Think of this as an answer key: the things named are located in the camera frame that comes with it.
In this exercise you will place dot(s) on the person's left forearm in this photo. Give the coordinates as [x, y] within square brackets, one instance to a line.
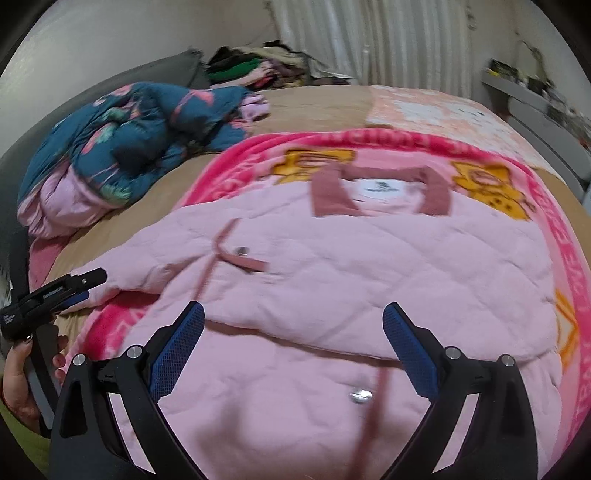
[23, 443]

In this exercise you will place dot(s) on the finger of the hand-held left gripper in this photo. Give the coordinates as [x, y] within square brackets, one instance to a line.
[90, 278]
[76, 299]

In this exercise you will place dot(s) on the pink quilted jacket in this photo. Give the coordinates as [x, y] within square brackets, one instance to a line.
[346, 277]

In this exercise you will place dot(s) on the group of small desk items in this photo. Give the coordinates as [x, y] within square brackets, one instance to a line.
[549, 92]

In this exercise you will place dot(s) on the person's left hand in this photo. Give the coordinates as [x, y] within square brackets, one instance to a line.
[16, 383]

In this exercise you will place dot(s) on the grey shelf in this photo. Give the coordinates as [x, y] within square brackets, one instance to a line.
[531, 110]

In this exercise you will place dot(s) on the blue floral duvet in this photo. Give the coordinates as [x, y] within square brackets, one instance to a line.
[115, 134]

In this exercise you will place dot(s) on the pink printed blanket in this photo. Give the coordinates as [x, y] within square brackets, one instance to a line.
[561, 249]

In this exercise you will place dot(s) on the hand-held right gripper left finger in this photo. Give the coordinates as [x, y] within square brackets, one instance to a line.
[180, 350]

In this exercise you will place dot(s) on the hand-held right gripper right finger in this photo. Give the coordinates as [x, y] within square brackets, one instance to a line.
[408, 341]

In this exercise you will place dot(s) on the bed with brown sheet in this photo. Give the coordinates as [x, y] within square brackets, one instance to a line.
[314, 108]

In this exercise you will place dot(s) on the white pleated curtain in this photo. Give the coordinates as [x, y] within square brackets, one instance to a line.
[392, 41]

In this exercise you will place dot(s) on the pile of clothes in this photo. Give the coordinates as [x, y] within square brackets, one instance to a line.
[240, 69]

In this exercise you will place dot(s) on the peach printed mat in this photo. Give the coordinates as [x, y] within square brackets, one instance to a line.
[438, 110]

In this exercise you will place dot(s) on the grey bed headboard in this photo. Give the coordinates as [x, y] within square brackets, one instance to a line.
[152, 74]

